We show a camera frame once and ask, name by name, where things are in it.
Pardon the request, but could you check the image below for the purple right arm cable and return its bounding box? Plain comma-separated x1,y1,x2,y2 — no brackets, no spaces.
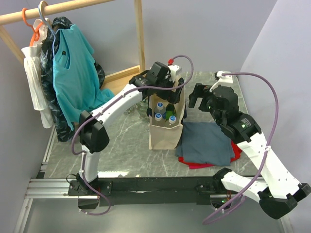
202,71,278,225

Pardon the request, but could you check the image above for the dark floral hanging garment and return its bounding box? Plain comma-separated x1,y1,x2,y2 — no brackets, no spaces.
40,16,105,143

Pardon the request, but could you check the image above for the grey folded cloth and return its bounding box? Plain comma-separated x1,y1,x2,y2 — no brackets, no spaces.
175,122,235,166

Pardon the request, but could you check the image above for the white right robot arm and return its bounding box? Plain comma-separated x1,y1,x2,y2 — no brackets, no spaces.
189,83,311,219

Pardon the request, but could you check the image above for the pocari sweat bottle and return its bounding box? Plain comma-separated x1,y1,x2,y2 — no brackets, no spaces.
166,116,176,127
154,113,163,127
154,102,166,118

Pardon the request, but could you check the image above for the wooden clothes rack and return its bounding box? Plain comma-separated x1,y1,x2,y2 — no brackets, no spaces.
0,0,146,127

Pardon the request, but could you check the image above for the green Perrier glass bottle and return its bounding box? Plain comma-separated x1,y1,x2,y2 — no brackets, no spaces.
166,103,176,120

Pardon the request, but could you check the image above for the cream canvas tote bag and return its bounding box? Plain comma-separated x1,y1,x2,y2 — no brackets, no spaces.
148,88,186,150

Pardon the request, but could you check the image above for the orange clothes hanger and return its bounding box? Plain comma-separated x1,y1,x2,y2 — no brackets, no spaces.
21,8,42,47

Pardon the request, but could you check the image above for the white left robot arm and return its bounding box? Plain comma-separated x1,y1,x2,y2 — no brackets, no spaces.
76,60,184,195

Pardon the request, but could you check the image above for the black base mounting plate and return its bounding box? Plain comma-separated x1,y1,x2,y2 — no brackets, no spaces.
68,176,235,209

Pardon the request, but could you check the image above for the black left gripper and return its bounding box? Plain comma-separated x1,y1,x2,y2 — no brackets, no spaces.
155,76,184,104

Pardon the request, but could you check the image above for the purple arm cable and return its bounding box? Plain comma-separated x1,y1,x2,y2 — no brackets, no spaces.
202,71,278,225
70,54,194,216

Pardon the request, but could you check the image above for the clear Chang soda bottle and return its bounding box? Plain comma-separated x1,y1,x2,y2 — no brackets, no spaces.
138,109,149,120
137,99,149,113
124,105,136,115

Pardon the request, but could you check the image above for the light blue clothes hanger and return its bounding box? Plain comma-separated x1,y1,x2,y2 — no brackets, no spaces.
37,0,57,57

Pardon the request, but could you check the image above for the turquoise hanging shirt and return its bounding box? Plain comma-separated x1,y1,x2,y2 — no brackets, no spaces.
53,24,114,130

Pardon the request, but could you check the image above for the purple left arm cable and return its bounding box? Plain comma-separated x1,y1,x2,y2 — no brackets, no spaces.
70,54,194,216

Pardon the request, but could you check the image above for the aluminium frame rail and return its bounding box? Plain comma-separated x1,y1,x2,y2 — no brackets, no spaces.
17,126,292,233

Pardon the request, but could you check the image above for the red folded cloth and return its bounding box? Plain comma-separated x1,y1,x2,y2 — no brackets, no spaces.
178,141,242,169

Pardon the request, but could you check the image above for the white hanging garment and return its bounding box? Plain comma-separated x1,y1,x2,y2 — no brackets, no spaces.
21,19,53,129

